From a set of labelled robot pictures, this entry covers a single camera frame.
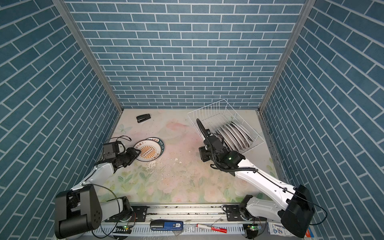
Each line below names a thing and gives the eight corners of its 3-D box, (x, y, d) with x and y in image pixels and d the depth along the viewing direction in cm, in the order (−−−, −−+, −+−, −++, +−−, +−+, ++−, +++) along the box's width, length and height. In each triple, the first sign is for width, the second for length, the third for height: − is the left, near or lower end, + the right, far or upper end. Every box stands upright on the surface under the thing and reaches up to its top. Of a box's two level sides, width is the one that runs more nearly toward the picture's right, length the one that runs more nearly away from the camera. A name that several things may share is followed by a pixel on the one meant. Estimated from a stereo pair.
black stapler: (138, 122, 115) (136, 120, 112) (137, 119, 117) (136, 116, 115) (151, 119, 118) (150, 116, 115) (150, 115, 120) (149, 112, 117)
